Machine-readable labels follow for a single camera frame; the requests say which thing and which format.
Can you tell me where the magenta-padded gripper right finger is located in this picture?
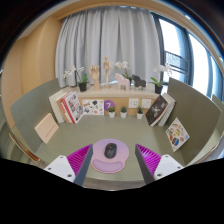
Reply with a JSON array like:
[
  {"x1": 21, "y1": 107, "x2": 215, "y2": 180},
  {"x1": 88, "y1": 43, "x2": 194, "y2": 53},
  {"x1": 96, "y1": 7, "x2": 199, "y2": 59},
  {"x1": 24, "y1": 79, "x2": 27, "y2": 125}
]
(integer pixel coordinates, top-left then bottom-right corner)
[{"x1": 134, "y1": 143, "x2": 184, "y2": 185}]

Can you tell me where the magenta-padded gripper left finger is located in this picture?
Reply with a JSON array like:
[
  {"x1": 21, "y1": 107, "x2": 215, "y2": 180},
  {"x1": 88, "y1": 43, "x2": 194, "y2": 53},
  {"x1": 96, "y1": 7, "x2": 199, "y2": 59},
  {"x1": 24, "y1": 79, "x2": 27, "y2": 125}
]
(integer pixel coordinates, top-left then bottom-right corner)
[{"x1": 43, "y1": 143, "x2": 94, "y2": 187}]

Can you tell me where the pale pink card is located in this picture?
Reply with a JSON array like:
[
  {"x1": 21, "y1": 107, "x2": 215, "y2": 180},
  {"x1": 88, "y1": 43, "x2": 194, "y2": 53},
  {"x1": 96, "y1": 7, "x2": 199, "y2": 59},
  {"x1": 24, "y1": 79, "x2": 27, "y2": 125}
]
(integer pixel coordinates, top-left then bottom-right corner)
[{"x1": 34, "y1": 112, "x2": 60, "y2": 145}]

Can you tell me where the photo cover magazine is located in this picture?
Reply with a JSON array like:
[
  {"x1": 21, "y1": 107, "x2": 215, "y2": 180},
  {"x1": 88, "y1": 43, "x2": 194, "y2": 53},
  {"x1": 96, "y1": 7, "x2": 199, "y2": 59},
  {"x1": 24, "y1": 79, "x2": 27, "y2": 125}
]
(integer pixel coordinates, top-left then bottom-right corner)
[{"x1": 61, "y1": 91, "x2": 84, "y2": 125}]

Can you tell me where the black cover book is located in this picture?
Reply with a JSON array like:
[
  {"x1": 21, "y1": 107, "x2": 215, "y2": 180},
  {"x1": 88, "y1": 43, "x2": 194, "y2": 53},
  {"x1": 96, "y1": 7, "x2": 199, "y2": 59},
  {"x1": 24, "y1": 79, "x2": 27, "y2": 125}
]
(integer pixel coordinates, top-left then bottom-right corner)
[{"x1": 145, "y1": 94, "x2": 169, "y2": 127}]

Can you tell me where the purple round number disc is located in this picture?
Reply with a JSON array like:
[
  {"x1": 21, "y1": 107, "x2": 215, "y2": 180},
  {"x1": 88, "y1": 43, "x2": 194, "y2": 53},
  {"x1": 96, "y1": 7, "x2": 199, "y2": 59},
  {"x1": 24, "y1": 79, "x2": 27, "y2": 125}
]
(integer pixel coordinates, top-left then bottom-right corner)
[{"x1": 103, "y1": 99, "x2": 116, "y2": 113}]

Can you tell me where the white wall socket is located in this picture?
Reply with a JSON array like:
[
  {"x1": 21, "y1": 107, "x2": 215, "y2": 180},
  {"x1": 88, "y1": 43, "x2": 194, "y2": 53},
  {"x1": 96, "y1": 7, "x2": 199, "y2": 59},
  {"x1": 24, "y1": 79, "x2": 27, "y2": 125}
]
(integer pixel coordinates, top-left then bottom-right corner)
[
  {"x1": 141, "y1": 98, "x2": 153, "y2": 109},
  {"x1": 128, "y1": 97, "x2": 140, "y2": 109}
]

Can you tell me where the black horse figurine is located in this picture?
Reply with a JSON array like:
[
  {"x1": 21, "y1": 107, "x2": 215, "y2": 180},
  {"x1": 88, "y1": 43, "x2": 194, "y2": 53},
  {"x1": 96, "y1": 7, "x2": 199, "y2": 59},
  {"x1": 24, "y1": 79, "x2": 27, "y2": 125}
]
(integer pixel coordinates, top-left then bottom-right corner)
[{"x1": 131, "y1": 73, "x2": 147, "y2": 89}]

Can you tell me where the wooden hand model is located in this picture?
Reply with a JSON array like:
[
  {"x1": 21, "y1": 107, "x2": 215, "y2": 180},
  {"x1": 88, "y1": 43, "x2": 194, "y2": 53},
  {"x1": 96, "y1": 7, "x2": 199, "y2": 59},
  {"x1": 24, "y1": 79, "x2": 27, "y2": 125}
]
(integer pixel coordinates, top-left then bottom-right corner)
[{"x1": 88, "y1": 64, "x2": 101, "y2": 91}]

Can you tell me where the white sticker sheet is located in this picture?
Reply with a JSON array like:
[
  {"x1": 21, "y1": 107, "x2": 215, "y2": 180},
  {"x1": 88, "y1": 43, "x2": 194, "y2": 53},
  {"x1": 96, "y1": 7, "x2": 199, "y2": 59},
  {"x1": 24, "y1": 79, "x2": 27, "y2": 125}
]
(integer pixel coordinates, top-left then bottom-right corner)
[{"x1": 81, "y1": 98, "x2": 105, "y2": 116}]

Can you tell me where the olive green divider panel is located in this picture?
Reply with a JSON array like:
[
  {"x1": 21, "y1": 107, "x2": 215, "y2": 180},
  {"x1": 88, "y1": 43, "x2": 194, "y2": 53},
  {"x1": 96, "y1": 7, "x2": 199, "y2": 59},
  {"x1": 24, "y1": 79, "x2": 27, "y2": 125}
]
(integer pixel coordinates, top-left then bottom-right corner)
[
  {"x1": 166, "y1": 77, "x2": 223, "y2": 166},
  {"x1": 9, "y1": 78, "x2": 64, "y2": 156}
]

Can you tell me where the orange book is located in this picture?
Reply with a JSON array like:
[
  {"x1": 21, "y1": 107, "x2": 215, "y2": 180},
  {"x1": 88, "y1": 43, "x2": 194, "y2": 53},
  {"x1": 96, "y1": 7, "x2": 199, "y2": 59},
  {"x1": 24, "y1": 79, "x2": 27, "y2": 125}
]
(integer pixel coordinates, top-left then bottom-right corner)
[{"x1": 56, "y1": 96, "x2": 73, "y2": 124}]

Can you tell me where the dark framed window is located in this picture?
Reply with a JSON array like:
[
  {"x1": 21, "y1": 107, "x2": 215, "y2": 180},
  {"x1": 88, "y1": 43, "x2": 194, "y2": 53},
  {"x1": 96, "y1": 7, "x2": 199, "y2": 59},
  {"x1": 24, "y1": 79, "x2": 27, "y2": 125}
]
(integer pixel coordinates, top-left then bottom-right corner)
[{"x1": 151, "y1": 13, "x2": 224, "y2": 101}]

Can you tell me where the purple mouse pad with wrist rest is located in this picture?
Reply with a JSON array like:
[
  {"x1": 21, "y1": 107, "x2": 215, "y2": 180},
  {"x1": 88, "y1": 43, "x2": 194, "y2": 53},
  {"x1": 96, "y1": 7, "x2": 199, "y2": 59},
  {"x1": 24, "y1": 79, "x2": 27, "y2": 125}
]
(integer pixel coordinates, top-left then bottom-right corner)
[{"x1": 90, "y1": 138, "x2": 130, "y2": 174}]

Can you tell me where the small plant in white pot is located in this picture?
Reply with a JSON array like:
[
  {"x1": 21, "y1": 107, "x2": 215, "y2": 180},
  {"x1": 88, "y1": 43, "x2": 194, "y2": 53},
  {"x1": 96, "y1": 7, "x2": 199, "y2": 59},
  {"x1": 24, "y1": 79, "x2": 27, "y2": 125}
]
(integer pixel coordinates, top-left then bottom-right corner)
[
  {"x1": 136, "y1": 106, "x2": 144, "y2": 120},
  {"x1": 107, "y1": 106, "x2": 117, "y2": 119},
  {"x1": 119, "y1": 105, "x2": 128, "y2": 119}
]

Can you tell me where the pink horse figurine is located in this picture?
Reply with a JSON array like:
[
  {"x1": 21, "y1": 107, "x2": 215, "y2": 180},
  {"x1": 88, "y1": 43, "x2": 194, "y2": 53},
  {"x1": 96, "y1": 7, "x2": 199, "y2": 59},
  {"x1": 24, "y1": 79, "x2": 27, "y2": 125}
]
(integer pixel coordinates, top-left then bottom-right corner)
[{"x1": 114, "y1": 72, "x2": 131, "y2": 92}]

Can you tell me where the wooden artist mannequin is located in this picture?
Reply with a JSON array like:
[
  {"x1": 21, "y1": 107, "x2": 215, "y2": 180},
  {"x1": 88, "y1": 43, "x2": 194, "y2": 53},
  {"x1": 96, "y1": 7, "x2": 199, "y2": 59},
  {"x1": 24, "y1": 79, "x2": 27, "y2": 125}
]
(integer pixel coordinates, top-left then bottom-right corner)
[{"x1": 102, "y1": 55, "x2": 114, "y2": 88}]

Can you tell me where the white orchid in black pot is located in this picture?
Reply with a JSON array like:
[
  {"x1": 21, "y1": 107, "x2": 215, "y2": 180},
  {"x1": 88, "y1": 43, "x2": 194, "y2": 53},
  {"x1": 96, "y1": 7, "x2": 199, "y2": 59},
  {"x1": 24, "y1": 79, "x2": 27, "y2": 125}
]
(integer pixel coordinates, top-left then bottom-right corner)
[
  {"x1": 114, "y1": 60, "x2": 134, "y2": 84},
  {"x1": 148, "y1": 63, "x2": 173, "y2": 95},
  {"x1": 63, "y1": 65, "x2": 89, "y2": 93}
]

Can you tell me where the grey curtain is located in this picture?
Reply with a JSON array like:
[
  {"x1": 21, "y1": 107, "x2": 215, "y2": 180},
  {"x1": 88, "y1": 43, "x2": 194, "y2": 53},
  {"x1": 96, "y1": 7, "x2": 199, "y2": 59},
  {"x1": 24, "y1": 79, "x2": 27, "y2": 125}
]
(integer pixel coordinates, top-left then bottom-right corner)
[{"x1": 54, "y1": 5, "x2": 162, "y2": 88}]

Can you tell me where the black computer mouse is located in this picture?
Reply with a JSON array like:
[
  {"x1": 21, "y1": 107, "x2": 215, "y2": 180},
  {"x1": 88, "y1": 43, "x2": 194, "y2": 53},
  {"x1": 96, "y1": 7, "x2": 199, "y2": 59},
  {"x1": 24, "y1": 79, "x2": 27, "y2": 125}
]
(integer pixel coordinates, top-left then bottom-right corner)
[{"x1": 103, "y1": 142, "x2": 118, "y2": 159}]

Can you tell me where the colourful food sticker sheet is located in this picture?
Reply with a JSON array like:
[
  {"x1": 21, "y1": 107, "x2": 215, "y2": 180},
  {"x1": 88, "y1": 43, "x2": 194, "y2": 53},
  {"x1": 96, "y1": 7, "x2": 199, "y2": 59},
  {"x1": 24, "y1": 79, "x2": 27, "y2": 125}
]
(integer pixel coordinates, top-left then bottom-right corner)
[{"x1": 165, "y1": 117, "x2": 191, "y2": 153}]

